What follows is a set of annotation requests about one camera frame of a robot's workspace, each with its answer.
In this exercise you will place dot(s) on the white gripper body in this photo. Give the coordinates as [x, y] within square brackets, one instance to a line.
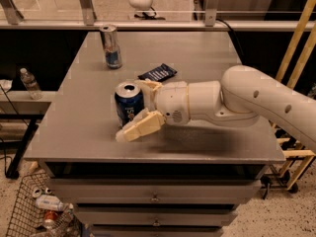
[172, 99]

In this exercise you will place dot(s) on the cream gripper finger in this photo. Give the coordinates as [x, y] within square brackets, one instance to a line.
[144, 123]
[149, 89]

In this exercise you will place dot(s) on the blue pepsi can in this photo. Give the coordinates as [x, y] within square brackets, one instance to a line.
[129, 101]

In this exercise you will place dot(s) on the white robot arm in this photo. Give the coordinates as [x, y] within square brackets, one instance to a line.
[239, 98]

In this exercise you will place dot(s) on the silver blue energy drink can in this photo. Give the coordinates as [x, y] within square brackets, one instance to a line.
[110, 42]

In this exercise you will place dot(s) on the silver can in basket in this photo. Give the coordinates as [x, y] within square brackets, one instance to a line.
[37, 192]

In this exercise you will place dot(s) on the red can in basket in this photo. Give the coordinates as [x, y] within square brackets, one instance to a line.
[49, 219]

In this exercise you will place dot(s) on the dark blue snack wrapper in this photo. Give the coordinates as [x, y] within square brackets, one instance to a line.
[159, 74]

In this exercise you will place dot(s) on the grey drawer cabinet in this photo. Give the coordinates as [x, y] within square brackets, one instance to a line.
[182, 181]

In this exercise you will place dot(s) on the clear plastic water bottle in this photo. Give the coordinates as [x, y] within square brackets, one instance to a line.
[31, 84]

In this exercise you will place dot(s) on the grey side bench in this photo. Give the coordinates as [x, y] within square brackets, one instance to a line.
[18, 105]

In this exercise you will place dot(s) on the plastic bottle in basket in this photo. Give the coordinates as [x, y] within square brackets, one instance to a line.
[49, 202]

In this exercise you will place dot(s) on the wire mesh basket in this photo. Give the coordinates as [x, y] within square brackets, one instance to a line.
[26, 219]

